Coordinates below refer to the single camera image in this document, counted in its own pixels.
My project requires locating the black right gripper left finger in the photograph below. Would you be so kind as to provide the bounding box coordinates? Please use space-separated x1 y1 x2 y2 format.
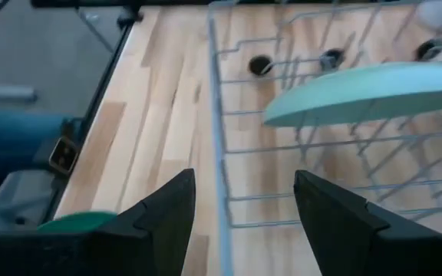
0 168 197 276

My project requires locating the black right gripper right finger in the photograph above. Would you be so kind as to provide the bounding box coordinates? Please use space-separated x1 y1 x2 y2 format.
293 171 442 276

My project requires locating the grey wire dish rack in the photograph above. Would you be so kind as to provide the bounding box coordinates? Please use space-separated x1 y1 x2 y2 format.
207 0 442 276

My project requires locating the pale green plate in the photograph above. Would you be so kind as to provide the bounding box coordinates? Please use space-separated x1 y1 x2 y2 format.
262 62 442 128

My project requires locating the small table-edge device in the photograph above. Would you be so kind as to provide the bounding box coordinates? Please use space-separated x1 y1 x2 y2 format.
48 136 80 177

